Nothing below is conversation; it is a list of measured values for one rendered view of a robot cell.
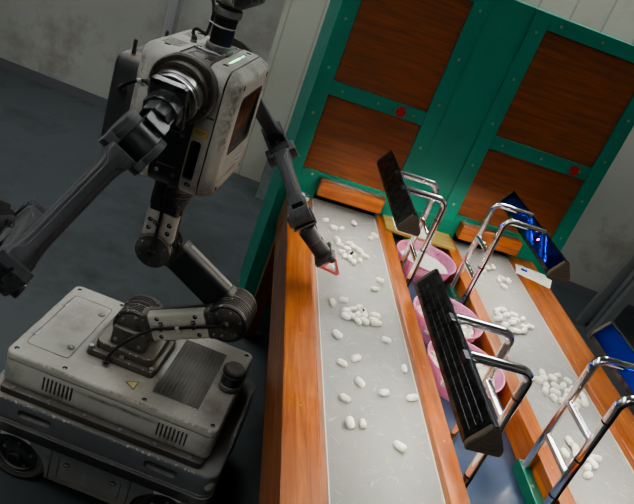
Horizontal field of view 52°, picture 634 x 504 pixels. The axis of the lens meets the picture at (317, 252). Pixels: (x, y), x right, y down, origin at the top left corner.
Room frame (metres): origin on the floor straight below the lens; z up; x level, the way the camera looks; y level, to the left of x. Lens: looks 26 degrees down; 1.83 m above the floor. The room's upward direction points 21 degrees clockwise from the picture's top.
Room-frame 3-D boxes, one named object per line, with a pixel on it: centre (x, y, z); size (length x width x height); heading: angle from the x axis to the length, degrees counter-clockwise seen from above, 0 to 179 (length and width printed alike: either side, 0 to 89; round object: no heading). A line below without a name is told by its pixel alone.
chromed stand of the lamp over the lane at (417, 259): (2.31, -0.27, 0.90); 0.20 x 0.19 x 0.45; 11
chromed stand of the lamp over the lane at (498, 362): (1.36, -0.47, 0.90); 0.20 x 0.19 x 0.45; 11
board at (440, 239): (2.74, -0.39, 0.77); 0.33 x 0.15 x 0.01; 101
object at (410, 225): (2.30, -0.19, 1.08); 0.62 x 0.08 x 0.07; 11
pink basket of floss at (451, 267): (2.52, -0.44, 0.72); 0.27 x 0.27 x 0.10
